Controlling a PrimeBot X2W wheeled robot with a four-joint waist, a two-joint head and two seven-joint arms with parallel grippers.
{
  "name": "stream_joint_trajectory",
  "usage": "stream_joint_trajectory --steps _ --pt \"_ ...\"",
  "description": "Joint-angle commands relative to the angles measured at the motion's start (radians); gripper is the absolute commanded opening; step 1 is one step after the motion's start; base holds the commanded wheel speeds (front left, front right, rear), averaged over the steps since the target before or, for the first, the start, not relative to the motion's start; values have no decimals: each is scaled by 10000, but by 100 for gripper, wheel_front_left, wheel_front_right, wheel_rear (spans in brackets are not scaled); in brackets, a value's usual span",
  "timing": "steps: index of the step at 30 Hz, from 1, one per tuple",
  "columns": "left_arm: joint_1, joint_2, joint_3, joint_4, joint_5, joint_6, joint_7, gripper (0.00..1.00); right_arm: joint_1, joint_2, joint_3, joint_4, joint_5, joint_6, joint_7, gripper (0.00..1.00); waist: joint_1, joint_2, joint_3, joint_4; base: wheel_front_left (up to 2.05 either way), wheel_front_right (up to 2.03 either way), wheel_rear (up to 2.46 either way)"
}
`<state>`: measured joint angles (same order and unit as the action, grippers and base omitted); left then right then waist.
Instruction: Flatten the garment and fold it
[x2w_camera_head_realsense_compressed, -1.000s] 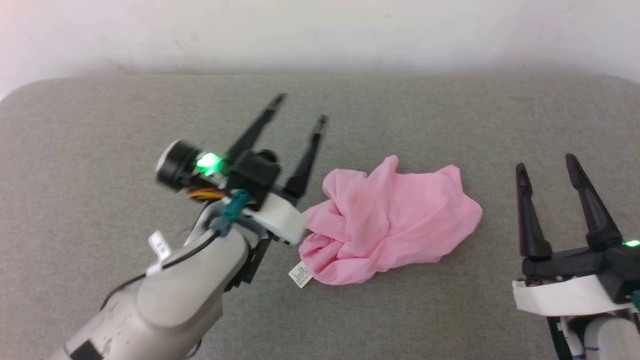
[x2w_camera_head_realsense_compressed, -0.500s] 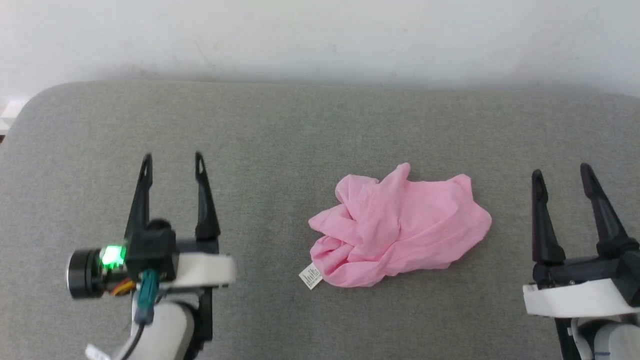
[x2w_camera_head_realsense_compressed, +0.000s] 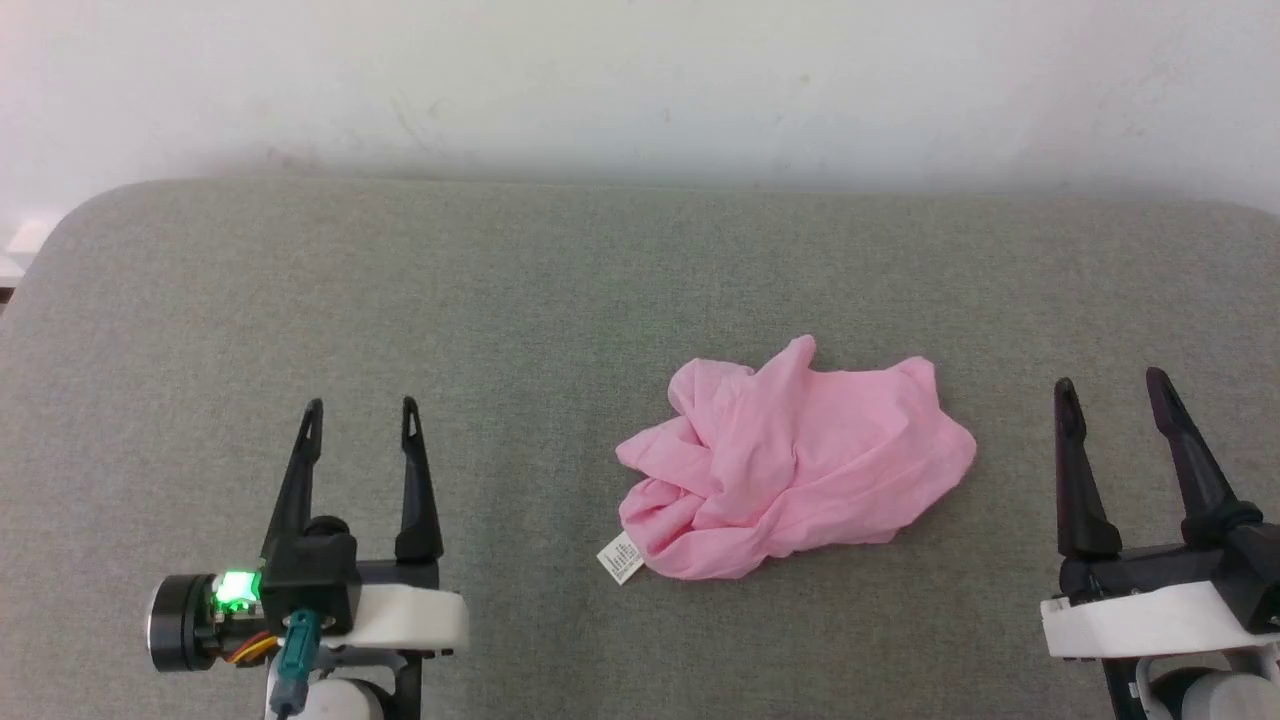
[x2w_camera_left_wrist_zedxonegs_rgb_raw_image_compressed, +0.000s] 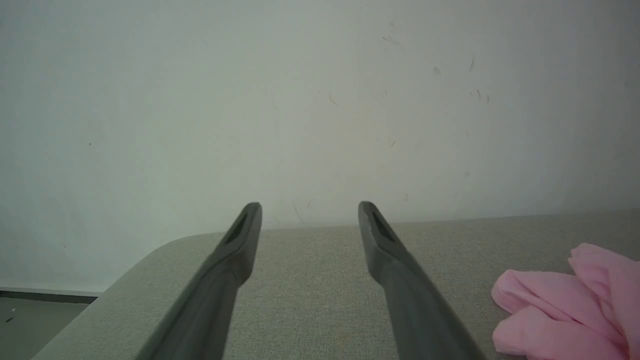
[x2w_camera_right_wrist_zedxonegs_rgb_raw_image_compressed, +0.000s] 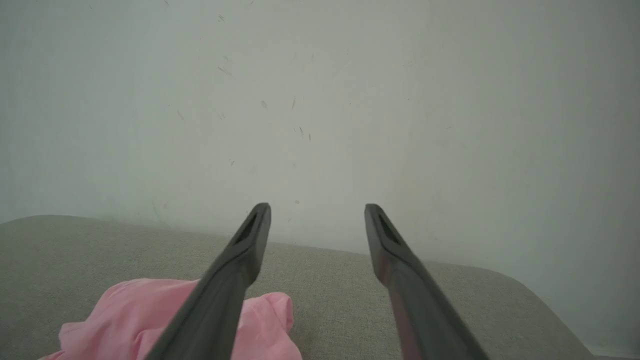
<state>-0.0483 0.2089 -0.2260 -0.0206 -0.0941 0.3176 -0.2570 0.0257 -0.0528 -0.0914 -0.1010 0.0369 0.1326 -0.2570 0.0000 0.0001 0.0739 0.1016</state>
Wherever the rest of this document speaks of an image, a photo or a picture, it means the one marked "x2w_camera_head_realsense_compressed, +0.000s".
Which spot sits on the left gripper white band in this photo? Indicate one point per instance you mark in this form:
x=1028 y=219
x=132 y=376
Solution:
x=410 y=615

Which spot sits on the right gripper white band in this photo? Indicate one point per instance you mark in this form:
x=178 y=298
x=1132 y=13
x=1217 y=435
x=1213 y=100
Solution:
x=1140 y=615

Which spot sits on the pink garment with white label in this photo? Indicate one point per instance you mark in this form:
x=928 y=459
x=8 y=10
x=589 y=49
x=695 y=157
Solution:
x=800 y=460

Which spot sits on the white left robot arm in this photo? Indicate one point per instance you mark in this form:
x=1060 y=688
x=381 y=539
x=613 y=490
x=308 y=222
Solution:
x=345 y=700

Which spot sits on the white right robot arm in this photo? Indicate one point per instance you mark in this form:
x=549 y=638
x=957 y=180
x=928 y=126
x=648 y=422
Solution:
x=1210 y=700

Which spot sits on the grey fabric sofa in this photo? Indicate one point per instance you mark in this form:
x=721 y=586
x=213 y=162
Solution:
x=600 y=300

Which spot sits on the small white object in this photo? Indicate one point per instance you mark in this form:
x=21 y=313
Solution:
x=20 y=245

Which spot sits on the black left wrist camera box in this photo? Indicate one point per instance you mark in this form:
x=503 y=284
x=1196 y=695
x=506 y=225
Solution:
x=315 y=580

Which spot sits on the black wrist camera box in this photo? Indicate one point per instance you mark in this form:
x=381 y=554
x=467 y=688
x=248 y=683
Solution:
x=315 y=580
x=1260 y=575

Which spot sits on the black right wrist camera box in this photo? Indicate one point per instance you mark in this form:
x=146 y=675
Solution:
x=1260 y=575

